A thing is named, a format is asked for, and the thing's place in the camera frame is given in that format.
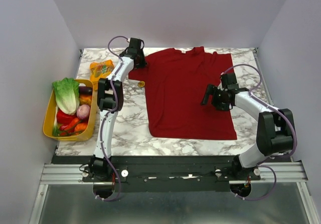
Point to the toy red bell pepper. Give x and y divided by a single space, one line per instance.
64 118

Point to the toy orange carrot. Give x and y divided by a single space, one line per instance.
76 126

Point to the toy green onion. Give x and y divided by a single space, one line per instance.
58 129

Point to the toy orange pumpkin piece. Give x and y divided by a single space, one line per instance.
85 99

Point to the red t-shirt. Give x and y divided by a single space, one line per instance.
175 84

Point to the toy purple eggplant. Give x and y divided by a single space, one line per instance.
85 90

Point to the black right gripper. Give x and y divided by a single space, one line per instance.
212 96

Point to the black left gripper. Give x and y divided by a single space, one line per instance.
142 64

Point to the aluminium frame rail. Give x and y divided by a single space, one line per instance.
69 174

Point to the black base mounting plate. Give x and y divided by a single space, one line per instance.
169 174

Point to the toy pink onion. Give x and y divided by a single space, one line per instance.
83 112

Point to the yellow plastic basket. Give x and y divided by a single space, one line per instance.
52 110

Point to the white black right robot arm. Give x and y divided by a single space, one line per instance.
275 127

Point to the small gold brooch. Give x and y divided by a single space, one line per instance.
141 84

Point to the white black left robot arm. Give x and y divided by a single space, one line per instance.
110 101

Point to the orange snack packet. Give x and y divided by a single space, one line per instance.
100 70

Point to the toy green lettuce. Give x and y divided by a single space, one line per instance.
67 95

